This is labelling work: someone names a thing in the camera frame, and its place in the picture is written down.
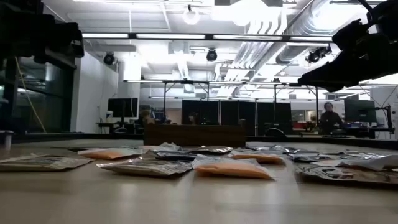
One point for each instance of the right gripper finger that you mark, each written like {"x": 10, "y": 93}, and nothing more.
{"x": 323, "y": 76}
{"x": 339, "y": 88}

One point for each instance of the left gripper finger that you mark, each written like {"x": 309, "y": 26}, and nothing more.
{"x": 59, "y": 59}

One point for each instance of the beige foil tea packet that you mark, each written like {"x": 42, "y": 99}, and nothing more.
{"x": 40, "y": 164}

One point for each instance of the silver foil tea packet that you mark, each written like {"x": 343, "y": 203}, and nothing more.
{"x": 213, "y": 150}
{"x": 146, "y": 168}

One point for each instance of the black green tea packet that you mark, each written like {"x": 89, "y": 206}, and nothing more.
{"x": 175, "y": 155}

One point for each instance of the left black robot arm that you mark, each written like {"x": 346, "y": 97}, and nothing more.
{"x": 15, "y": 28}

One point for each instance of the black computer monitor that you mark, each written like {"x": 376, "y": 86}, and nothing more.
{"x": 122, "y": 107}
{"x": 360, "y": 110}

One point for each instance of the person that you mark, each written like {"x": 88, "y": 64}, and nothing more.
{"x": 330, "y": 119}
{"x": 145, "y": 113}

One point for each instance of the black office chair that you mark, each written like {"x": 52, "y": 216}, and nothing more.
{"x": 275, "y": 132}

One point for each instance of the white plastic tub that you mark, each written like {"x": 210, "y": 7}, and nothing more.
{"x": 109, "y": 117}

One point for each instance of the dark background desk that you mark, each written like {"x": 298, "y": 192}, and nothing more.
{"x": 105, "y": 124}

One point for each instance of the round ceiling lamp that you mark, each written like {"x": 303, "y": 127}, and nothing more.
{"x": 191, "y": 16}

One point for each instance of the brown wooden box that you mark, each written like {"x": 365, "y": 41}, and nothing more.
{"x": 192, "y": 135}

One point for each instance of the black ceiling camera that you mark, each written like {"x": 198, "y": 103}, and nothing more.
{"x": 109, "y": 58}
{"x": 315, "y": 55}
{"x": 211, "y": 55}

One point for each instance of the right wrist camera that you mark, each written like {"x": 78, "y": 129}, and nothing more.
{"x": 351, "y": 34}

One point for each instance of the silver ventilation duct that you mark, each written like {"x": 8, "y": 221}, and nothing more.
{"x": 298, "y": 51}

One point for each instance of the white cylindrical post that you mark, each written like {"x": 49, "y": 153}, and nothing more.
{"x": 7, "y": 140}

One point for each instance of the black background rig frame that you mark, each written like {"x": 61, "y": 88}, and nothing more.
{"x": 186, "y": 82}

